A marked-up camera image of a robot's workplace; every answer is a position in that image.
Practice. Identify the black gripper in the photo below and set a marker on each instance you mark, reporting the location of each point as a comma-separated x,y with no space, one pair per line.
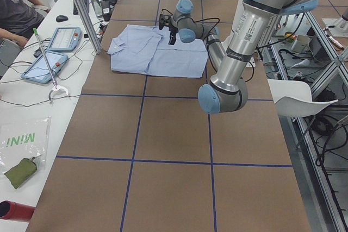
172,30

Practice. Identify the light blue striped shirt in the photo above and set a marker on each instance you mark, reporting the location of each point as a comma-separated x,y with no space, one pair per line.
145,50

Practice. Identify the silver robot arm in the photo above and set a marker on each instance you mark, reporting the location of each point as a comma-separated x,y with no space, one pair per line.
227,91

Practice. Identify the black keyboard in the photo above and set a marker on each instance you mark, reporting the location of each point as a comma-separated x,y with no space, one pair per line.
86,3

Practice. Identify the far teach pendant tablet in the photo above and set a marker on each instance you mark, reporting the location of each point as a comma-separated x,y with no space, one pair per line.
65,39

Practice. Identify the teach pendant tablet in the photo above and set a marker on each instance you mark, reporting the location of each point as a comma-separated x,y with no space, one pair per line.
65,39
38,71

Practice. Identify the black computer mouse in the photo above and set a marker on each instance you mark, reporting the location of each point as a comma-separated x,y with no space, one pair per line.
61,18

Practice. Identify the brown paper table mat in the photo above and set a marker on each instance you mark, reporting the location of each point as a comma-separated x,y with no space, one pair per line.
139,154

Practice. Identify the green reacher grabber stick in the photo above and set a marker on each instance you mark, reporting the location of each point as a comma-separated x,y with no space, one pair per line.
56,86

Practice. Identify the small black phone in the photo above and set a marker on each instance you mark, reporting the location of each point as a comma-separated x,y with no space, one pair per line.
37,53

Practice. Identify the near teach pendant tablet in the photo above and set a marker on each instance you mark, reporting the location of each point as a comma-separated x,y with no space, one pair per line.
38,71

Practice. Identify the seated person grey shirt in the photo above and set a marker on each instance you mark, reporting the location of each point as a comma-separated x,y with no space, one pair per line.
18,20

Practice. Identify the clear plastic bag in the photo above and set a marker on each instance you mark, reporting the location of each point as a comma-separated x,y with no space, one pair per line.
24,139

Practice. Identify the green fabric pouch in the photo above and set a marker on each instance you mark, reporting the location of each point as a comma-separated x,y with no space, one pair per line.
18,174

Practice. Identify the red cylinder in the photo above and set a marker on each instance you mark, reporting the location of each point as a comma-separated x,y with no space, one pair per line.
16,212

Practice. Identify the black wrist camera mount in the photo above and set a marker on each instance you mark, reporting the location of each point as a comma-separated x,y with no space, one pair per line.
164,18

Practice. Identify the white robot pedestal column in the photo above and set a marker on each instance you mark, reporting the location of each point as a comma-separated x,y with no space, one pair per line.
234,42

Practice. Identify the aluminium frame post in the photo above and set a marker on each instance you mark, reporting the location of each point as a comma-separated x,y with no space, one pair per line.
84,16

